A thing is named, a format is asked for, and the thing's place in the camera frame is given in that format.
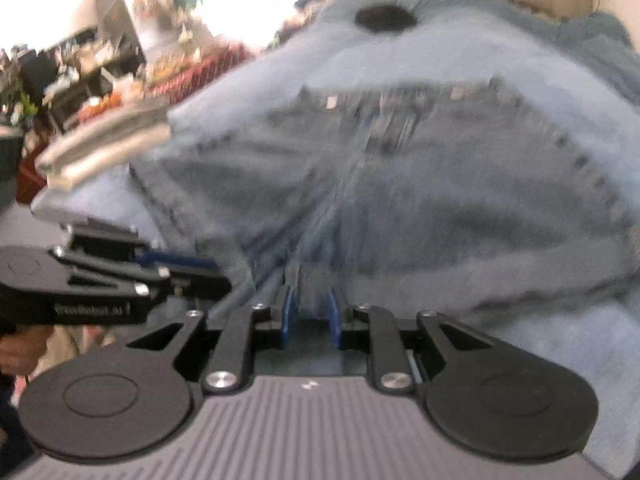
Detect black round patch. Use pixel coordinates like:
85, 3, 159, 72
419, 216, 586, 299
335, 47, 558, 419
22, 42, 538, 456
354, 4, 418, 34

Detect blue denim shorts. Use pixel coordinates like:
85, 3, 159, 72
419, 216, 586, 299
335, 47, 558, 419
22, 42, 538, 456
131, 84, 639, 314

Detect person hand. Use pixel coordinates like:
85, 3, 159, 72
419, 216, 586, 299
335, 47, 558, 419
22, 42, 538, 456
0, 326, 54, 376

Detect folded grey clothes stack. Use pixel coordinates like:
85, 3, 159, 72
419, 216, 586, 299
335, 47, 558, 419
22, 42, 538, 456
35, 96, 171, 192

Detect blue plush blanket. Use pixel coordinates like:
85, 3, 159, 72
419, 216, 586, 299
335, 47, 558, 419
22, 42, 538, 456
32, 0, 639, 477

